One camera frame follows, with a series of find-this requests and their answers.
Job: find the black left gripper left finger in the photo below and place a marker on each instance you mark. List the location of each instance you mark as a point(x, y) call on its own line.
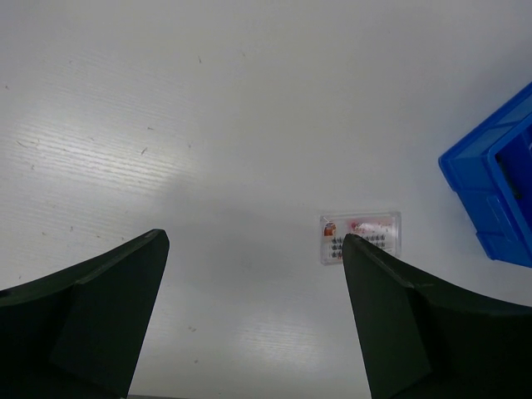
point(78, 332)

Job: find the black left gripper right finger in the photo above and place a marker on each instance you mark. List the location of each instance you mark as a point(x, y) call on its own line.
point(422, 337)

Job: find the clear false eyelash box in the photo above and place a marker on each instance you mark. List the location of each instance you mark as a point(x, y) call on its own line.
point(380, 228)

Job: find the blue plastic divided bin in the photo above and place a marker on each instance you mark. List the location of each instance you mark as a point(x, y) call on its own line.
point(490, 170)

